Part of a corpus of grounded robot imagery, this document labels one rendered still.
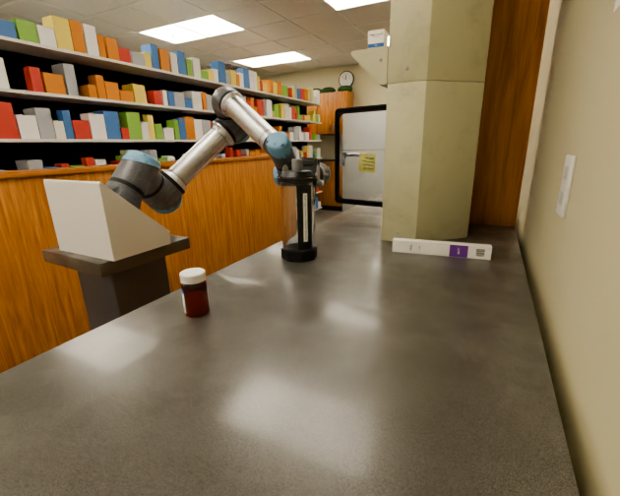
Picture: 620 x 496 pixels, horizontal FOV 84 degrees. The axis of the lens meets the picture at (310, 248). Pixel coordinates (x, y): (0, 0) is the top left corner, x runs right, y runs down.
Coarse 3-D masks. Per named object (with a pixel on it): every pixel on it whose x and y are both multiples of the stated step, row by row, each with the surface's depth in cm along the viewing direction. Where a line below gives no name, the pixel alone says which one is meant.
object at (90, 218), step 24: (48, 192) 103; (72, 192) 98; (96, 192) 92; (72, 216) 101; (96, 216) 95; (120, 216) 98; (144, 216) 104; (72, 240) 105; (96, 240) 98; (120, 240) 98; (144, 240) 105; (168, 240) 113
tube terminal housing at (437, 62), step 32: (416, 0) 91; (448, 0) 91; (480, 0) 94; (416, 32) 93; (448, 32) 93; (480, 32) 96; (416, 64) 95; (448, 64) 96; (480, 64) 99; (416, 96) 97; (448, 96) 98; (480, 96) 102; (416, 128) 99; (448, 128) 101; (416, 160) 102; (448, 160) 104; (384, 192) 109; (416, 192) 104; (448, 192) 107; (384, 224) 112; (416, 224) 107; (448, 224) 111
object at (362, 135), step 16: (368, 112) 137; (384, 112) 133; (352, 128) 142; (368, 128) 138; (384, 128) 134; (352, 144) 144; (368, 144) 140; (384, 144) 136; (352, 160) 146; (368, 160) 142; (352, 176) 148; (368, 176) 143; (352, 192) 150; (368, 192) 145
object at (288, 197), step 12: (288, 192) 89; (312, 192) 90; (288, 204) 90; (312, 204) 91; (288, 216) 91; (312, 216) 92; (288, 228) 92; (312, 228) 93; (288, 240) 93; (312, 240) 94
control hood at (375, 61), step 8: (368, 48) 100; (376, 48) 99; (384, 48) 98; (352, 56) 103; (360, 56) 101; (368, 56) 100; (376, 56) 99; (384, 56) 98; (360, 64) 102; (368, 64) 101; (376, 64) 100; (384, 64) 99; (368, 72) 102; (376, 72) 100; (384, 72) 99; (376, 80) 101; (384, 80) 100
